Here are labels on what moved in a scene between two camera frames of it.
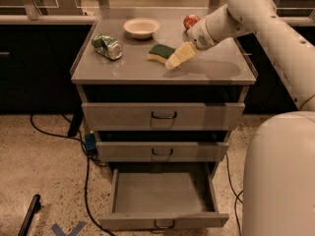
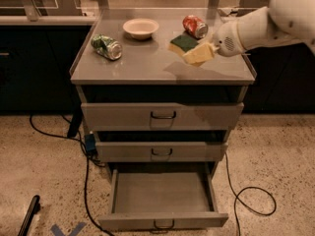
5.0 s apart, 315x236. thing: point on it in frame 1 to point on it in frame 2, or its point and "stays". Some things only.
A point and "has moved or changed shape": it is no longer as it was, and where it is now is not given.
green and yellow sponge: (159, 52) has moved or changed shape
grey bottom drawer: (162, 200) stays
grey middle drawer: (161, 151) stays
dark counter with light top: (37, 54) stays
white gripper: (199, 34) to (225, 39)
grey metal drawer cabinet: (151, 120) stays
